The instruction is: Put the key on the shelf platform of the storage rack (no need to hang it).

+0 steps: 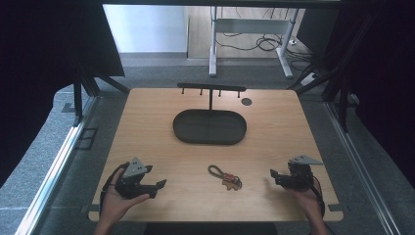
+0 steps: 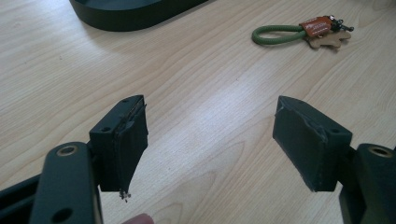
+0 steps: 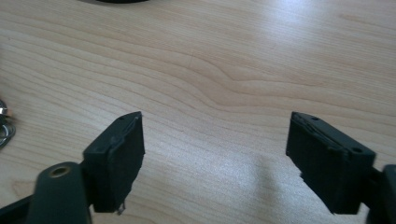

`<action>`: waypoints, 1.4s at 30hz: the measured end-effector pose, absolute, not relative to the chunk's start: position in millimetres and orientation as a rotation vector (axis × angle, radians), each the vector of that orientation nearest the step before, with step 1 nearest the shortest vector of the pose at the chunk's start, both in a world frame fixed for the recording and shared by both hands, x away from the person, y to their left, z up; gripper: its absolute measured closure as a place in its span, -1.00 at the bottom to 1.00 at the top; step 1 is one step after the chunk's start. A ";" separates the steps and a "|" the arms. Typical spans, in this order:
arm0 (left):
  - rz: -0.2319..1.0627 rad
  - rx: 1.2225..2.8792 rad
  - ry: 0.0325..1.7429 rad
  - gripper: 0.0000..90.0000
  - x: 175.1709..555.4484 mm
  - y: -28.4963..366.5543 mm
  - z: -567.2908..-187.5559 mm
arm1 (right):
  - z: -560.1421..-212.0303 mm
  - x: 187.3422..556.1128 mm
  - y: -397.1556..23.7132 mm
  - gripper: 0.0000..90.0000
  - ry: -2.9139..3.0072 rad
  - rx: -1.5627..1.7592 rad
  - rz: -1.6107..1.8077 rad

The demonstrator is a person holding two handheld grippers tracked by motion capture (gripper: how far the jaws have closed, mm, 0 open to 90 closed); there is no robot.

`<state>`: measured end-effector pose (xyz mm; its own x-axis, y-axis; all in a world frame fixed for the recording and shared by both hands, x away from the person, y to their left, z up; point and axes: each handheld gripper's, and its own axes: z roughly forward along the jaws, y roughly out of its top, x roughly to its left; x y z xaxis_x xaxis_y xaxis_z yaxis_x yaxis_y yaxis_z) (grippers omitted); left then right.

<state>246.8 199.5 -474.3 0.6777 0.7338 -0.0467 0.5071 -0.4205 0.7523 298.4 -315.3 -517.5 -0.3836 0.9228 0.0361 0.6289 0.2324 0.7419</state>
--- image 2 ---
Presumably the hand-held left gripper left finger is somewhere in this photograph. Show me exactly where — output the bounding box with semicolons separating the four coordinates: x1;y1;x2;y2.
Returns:
89;94;149;201

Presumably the green rope keychain orange tag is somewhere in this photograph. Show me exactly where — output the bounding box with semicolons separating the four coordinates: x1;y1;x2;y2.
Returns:
250;15;356;51

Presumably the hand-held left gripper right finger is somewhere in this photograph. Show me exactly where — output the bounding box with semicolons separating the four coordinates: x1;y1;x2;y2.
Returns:
272;95;353;193

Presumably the dark oval tray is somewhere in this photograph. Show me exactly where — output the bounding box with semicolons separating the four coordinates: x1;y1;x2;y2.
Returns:
68;0;210;33

